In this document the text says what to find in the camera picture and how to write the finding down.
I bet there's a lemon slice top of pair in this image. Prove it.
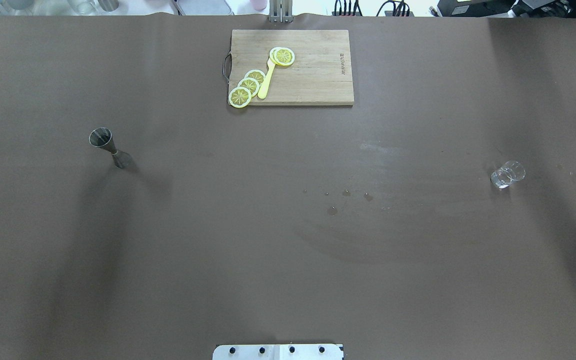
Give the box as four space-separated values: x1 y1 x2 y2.
275 47 296 67

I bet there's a lemon slice end of row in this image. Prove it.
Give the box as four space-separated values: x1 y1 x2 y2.
227 86 253 109

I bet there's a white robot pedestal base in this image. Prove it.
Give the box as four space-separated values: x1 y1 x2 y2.
212 343 345 360

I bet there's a lemon slice middle of row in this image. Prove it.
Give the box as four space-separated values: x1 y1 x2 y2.
238 77 261 98

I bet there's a steel double jigger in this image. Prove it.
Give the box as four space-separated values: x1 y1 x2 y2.
88 127 133 169

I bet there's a bamboo cutting board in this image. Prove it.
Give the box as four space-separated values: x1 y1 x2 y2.
228 29 355 106

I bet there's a yellow plastic knife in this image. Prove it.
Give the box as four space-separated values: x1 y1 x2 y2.
257 55 276 100

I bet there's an aluminium frame post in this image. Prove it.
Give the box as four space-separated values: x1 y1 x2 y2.
268 0 294 24

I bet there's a lemon slice under pair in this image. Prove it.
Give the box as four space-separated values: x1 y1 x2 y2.
269 47 281 65

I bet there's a small clear glass measuring cup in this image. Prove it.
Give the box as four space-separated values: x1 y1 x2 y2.
490 161 526 189

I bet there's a lemon slice near knife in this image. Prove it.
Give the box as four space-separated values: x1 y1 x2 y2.
244 69 266 85

